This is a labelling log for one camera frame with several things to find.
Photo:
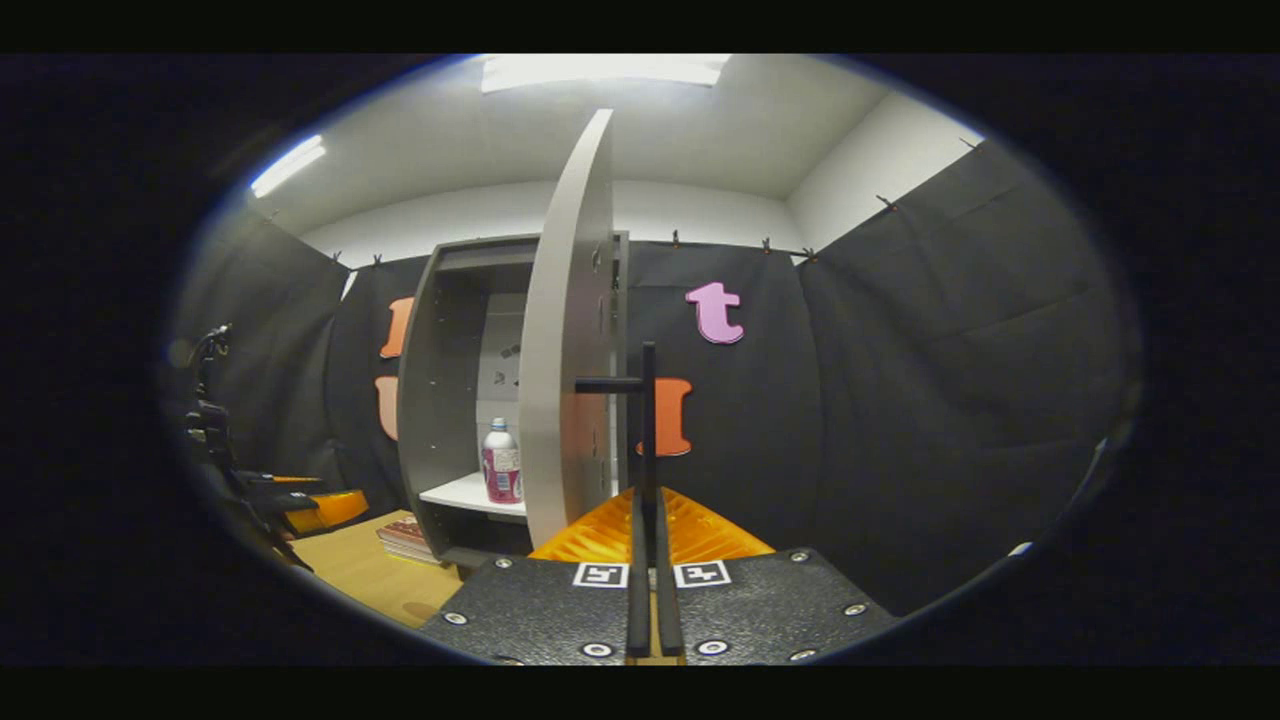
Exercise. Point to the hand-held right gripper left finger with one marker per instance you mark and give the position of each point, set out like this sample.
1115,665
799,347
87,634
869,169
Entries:
638,600

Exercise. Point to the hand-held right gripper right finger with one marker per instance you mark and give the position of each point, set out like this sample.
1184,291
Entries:
668,610

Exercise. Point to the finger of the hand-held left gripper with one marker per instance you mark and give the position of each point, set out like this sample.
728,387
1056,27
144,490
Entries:
325,510
285,484

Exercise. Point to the grey cabinet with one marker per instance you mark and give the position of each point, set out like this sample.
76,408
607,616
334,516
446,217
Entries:
440,400

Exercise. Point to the silver bottle with pink label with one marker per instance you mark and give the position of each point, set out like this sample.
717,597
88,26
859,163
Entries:
501,470

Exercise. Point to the white cabinet shelf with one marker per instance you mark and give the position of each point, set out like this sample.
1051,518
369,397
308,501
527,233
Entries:
460,493

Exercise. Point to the stack of books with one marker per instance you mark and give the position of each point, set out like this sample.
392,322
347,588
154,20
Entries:
410,538

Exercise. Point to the long ceiling light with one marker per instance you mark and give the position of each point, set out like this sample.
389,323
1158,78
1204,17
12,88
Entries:
288,165

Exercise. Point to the black backdrop cloth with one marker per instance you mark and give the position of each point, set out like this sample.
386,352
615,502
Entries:
900,400

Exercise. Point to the wide ceiling light panel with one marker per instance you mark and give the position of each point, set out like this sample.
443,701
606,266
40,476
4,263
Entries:
600,72

